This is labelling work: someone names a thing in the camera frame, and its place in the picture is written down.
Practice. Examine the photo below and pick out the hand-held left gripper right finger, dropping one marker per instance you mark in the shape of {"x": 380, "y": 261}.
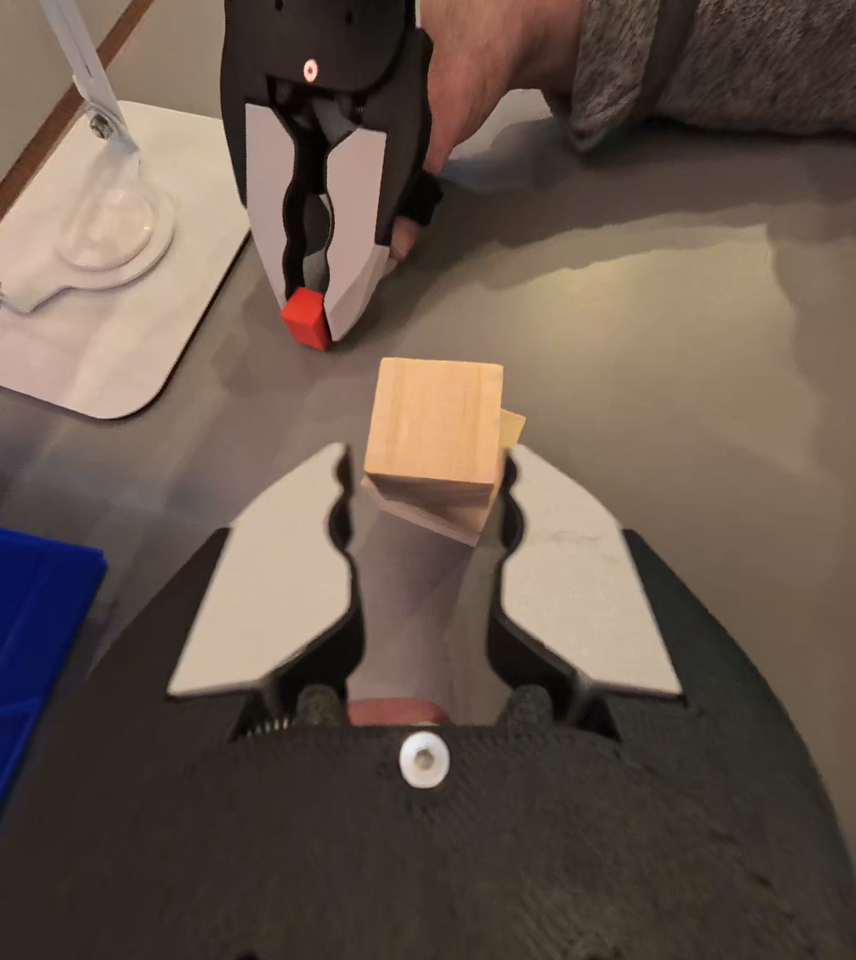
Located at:
{"x": 585, "y": 600}

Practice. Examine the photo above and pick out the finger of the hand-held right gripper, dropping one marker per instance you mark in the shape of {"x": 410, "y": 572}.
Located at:
{"x": 266, "y": 187}
{"x": 359, "y": 217}

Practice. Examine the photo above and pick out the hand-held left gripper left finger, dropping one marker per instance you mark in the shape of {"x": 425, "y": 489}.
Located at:
{"x": 270, "y": 592}

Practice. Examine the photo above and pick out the red wooden cube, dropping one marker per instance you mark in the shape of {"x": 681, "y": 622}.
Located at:
{"x": 304, "y": 315}

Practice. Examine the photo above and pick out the natural wooden cube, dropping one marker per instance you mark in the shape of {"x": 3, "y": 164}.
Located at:
{"x": 435, "y": 420}
{"x": 450, "y": 525}

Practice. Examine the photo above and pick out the person's right forearm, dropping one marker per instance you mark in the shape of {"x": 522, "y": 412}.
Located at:
{"x": 735, "y": 67}

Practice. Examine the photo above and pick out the person's right hand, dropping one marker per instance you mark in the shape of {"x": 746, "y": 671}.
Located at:
{"x": 495, "y": 52}

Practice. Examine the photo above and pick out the blue plastic bin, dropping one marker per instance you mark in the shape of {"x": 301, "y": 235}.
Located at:
{"x": 0, "y": 637}

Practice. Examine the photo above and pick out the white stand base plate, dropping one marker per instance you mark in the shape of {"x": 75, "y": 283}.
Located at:
{"x": 98, "y": 352}

